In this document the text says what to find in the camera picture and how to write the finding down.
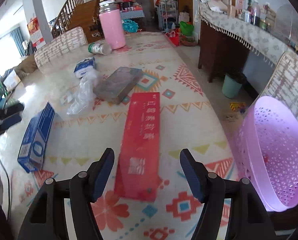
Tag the clear plastic bag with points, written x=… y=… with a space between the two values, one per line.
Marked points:
x=82 y=92

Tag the leaf-print fringed cloth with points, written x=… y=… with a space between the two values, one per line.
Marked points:
x=251 y=33

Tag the long red box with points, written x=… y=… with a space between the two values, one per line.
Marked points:
x=141 y=145

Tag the brown sofa cushion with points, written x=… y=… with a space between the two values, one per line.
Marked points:
x=26 y=66

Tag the white green bottle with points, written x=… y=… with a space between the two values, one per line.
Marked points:
x=100 y=48

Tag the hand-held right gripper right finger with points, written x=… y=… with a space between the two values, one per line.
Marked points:
x=191 y=172

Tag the blue toothpaste box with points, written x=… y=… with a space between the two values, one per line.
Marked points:
x=36 y=140

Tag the mesh food cover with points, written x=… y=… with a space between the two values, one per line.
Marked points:
x=286 y=22

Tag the wooden staircase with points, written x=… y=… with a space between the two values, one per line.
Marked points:
x=74 y=12

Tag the colourful floor toy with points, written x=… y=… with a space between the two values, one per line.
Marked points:
x=237 y=106

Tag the dark juice bottle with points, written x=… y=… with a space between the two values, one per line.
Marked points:
x=256 y=15

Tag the pink thermos flask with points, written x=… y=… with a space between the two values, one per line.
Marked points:
x=111 y=27

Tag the purple plastic basket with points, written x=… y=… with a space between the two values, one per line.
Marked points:
x=271 y=152

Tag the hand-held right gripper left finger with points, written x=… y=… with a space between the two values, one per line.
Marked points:
x=104 y=172

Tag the blue curtain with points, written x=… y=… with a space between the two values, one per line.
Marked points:
x=16 y=38

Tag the red wall calendar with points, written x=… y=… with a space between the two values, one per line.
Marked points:
x=35 y=33

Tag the dark wooden sideboard cabinet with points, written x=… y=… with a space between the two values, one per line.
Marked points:
x=219 y=52

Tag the side table with checked cloth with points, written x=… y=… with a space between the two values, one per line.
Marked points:
x=132 y=13

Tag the chair with patterned cover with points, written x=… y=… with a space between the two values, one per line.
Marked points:
x=61 y=46
x=289 y=80

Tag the green bag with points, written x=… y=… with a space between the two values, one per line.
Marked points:
x=186 y=27

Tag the green trash bin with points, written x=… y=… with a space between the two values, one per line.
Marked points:
x=231 y=86

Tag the red bag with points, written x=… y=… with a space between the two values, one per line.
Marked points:
x=174 y=38

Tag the teal bag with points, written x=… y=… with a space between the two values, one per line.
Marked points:
x=130 y=26

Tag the small desk calendar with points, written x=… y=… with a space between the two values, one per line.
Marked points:
x=240 y=5

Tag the dark box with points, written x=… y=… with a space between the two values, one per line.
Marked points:
x=120 y=85

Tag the blue white tissue packet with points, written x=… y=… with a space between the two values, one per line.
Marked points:
x=85 y=66

